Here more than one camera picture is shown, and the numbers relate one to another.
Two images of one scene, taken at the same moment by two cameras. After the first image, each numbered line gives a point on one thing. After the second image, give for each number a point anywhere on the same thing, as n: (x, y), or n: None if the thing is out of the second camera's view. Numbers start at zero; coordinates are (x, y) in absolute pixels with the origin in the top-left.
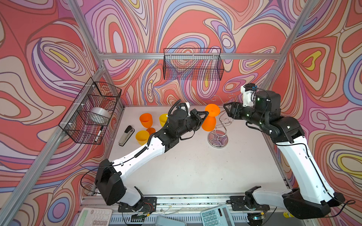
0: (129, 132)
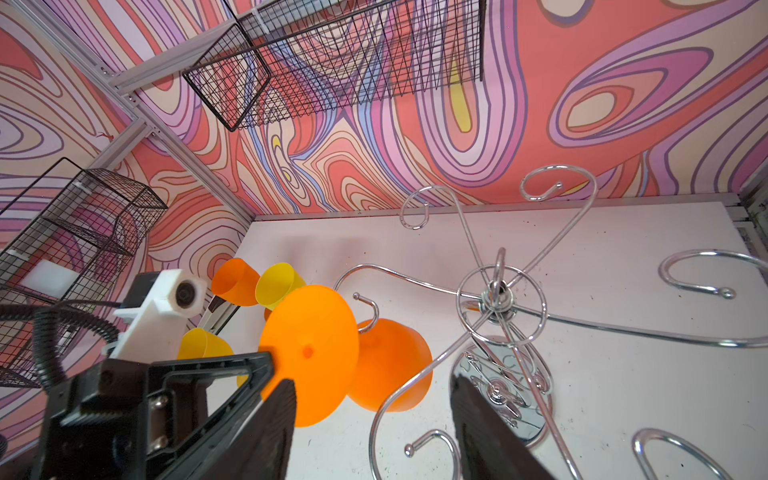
0: (218, 315)
